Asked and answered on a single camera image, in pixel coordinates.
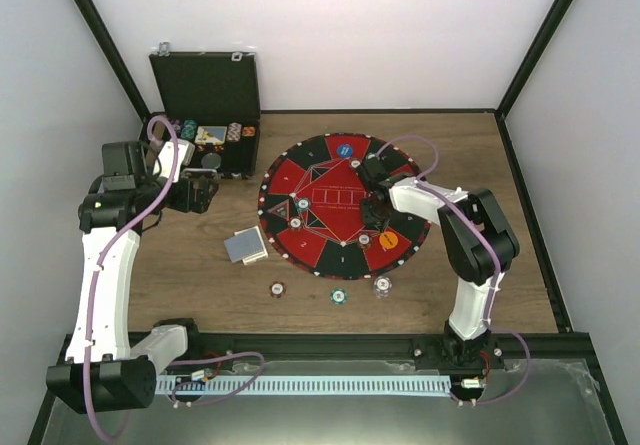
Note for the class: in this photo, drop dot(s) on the boxed card deck in case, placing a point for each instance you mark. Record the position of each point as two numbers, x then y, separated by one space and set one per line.
210 135

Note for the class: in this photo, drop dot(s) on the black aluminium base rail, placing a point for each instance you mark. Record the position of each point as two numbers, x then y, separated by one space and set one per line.
426 351

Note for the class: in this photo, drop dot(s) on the red black chip stack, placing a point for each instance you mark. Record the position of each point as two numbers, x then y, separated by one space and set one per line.
277 289

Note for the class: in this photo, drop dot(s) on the orange big blind button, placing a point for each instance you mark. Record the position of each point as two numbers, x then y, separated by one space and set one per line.
388 240

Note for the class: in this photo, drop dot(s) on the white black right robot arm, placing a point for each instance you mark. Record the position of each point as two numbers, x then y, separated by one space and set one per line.
479 242

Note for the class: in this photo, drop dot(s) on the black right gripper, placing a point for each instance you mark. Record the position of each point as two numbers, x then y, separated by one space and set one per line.
368 217

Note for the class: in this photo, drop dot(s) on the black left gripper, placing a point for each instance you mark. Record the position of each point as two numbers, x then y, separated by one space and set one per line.
185 203

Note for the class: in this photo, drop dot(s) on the red black chips bottom seat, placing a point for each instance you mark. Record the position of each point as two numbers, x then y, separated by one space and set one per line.
364 240

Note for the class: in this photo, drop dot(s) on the light blue slotted cable duct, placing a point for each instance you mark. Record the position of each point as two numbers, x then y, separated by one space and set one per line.
397 385

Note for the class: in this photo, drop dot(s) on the teal chip stack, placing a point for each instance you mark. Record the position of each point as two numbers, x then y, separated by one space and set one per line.
189 129
338 296

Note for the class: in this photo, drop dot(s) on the round red black poker mat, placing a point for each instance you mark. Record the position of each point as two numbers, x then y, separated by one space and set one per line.
327 244

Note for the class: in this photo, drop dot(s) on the white purple chip stack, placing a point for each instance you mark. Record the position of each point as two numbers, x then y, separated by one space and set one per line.
382 286

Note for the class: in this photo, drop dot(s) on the blue backed card deck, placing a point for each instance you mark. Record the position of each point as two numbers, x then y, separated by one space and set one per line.
232 246

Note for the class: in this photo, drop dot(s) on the teal chip stack in case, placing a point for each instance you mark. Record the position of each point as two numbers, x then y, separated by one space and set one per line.
189 129

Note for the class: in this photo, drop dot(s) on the blue small blind button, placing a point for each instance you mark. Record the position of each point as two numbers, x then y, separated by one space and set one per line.
344 151

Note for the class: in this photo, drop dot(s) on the red yellow chip stack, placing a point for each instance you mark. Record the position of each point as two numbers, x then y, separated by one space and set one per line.
249 131

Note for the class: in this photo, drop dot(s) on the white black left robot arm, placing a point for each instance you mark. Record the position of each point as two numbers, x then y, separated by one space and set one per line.
101 370

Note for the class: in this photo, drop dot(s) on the grey round dealer disc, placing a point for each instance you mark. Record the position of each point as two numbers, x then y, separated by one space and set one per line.
211 161

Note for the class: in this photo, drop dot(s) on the black poker chip case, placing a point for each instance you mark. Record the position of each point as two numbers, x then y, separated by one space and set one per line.
213 89

